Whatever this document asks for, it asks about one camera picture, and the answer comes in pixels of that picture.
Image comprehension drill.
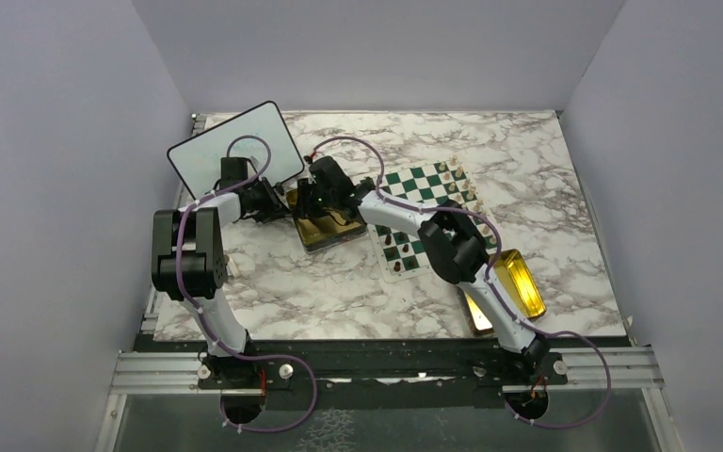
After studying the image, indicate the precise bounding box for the small whiteboard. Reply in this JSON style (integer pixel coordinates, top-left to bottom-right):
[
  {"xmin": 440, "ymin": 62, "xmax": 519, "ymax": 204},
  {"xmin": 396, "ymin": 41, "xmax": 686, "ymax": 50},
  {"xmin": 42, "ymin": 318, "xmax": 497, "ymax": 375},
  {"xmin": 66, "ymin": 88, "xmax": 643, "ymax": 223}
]
[{"xmin": 167, "ymin": 101, "xmax": 305, "ymax": 198}]

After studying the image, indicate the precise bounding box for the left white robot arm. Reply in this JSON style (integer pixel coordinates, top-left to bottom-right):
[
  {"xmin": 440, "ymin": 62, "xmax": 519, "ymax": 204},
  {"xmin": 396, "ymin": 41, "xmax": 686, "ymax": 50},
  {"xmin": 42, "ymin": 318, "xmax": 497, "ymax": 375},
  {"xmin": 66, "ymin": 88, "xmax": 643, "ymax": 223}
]
[{"xmin": 151, "ymin": 157, "xmax": 289, "ymax": 387}]

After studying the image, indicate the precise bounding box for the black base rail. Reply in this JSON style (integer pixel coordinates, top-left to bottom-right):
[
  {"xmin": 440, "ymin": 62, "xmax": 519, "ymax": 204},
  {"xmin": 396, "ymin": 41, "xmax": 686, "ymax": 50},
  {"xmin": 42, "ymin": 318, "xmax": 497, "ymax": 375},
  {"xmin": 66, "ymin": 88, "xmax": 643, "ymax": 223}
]
[{"xmin": 197, "ymin": 338, "xmax": 568, "ymax": 410}]

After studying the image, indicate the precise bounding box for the white chess pieces group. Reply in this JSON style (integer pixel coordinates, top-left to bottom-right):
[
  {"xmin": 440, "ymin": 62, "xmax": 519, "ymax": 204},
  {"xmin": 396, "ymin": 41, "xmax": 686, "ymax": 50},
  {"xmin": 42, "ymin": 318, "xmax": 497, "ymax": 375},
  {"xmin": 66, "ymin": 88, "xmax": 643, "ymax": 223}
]
[{"xmin": 433, "ymin": 156, "xmax": 488, "ymax": 216}]

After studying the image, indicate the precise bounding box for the green white chess board mat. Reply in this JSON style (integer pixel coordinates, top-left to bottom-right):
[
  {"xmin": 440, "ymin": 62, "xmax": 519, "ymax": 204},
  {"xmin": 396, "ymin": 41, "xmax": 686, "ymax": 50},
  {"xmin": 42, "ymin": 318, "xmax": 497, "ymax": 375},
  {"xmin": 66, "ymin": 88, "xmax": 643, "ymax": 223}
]
[{"xmin": 359, "ymin": 163, "xmax": 502, "ymax": 284}]

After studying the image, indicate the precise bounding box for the empty gold tin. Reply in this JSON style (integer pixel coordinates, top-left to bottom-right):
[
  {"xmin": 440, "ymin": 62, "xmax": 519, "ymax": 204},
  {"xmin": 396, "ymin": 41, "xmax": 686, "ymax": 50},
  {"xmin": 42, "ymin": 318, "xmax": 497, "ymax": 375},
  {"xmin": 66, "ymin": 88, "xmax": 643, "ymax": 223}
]
[{"xmin": 457, "ymin": 249, "xmax": 547, "ymax": 337}]

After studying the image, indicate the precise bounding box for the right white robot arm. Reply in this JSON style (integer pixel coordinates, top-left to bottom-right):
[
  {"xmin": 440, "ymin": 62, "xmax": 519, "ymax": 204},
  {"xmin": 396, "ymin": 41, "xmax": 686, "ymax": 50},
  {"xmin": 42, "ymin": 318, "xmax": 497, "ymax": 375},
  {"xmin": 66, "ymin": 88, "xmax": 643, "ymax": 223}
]
[{"xmin": 294, "ymin": 156, "xmax": 550, "ymax": 383}]

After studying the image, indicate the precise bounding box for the tin with dark pieces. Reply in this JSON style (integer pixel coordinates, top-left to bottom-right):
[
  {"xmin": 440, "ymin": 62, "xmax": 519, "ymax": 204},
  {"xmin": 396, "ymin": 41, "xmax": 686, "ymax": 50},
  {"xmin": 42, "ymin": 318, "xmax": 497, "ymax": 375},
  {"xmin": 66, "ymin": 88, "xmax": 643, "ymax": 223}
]
[{"xmin": 286, "ymin": 189, "xmax": 367, "ymax": 254}]

